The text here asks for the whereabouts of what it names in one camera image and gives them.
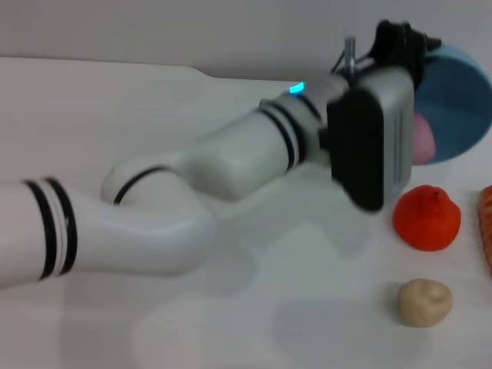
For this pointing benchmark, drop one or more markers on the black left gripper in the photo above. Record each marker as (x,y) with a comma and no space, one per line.
(399,42)

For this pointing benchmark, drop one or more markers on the blue bowl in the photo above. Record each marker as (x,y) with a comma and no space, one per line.
(457,107)

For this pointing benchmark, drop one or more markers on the pink peach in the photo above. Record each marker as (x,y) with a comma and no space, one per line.
(424,140)

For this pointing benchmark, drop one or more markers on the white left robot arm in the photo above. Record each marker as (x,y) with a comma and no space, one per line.
(153,215)

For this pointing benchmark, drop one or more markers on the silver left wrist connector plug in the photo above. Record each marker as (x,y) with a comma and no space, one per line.
(350,54)

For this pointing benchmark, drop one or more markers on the orange red fruit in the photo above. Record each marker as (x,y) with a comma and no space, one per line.
(426,221)

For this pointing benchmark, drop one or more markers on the orange striped food piece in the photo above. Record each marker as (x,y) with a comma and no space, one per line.
(486,227)

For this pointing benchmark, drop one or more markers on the beige potato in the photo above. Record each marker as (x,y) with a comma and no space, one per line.
(424,303)

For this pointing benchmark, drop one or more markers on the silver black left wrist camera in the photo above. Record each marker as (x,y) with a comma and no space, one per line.
(369,138)

